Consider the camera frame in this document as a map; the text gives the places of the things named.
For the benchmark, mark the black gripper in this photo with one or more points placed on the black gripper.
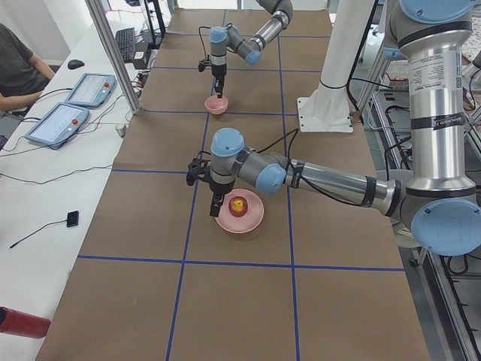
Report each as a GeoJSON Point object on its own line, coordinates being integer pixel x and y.
{"type": "Point", "coordinates": [219, 188]}
{"type": "Point", "coordinates": [218, 71]}

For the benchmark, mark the red yellow apple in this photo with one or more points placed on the red yellow apple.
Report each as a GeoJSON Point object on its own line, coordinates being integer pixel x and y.
{"type": "Point", "coordinates": [238, 206]}

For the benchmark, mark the pink bowl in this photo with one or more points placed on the pink bowl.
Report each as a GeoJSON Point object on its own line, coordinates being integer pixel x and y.
{"type": "Point", "coordinates": [216, 105]}

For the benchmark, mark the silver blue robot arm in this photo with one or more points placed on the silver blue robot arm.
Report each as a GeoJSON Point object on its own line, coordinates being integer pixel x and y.
{"type": "Point", "coordinates": [438, 205]}
{"type": "Point", "coordinates": [225, 38]}

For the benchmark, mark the pink plate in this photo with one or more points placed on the pink plate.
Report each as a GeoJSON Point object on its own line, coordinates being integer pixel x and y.
{"type": "Point", "coordinates": [249, 221]}

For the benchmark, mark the black keyboard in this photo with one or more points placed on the black keyboard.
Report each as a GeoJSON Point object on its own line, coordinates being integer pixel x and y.
{"type": "Point", "coordinates": [125, 41]}

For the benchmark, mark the far blue teach pendant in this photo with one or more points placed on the far blue teach pendant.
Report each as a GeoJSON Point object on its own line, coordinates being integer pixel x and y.
{"type": "Point", "coordinates": [92, 90]}

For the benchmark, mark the blue teach pendant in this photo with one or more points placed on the blue teach pendant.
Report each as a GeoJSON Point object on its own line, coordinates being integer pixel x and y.
{"type": "Point", "coordinates": [58, 125]}
{"type": "Point", "coordinates": [92, 90]}

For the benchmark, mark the small black square device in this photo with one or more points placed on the small black square device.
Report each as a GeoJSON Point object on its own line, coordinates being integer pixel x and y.
{"type": "Point", "coordinates": [72, 219]}

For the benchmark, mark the black computer mouse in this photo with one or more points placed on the black computer mouse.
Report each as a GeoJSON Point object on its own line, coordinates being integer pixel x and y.
{"type": "Point", "coordinates": [74, 64]}

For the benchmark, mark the near blue teach pendant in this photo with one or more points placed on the near blue teach pendant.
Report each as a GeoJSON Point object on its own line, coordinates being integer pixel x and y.
{"type": "Point", "coordinates": [58, 125]}

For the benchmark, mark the seated person dark shirt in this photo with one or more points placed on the seated person dark shirt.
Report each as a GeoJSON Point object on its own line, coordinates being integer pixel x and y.
{"type": "Point", "coordinates": [24, 75]}

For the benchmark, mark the red bottle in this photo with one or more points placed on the red bottle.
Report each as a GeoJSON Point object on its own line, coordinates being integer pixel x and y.
{"type": "Point", "coordinates": [14, 322]}

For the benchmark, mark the wrist black camera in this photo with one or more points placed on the wrist black camera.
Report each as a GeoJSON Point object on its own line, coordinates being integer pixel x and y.
{"type": "Point", "coordinates": [204, 63]}
{"type": "Point", "coordinates": [198, 169]}

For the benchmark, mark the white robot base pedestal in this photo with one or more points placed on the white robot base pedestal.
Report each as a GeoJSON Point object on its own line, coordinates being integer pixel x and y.
{"type": "Point", "coordinates": [327, 108]}

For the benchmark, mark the aluminium frame post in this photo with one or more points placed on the aluminium frame post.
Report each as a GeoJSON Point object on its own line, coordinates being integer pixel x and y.
{"type": "Point", "coordinates": [106, 36]}

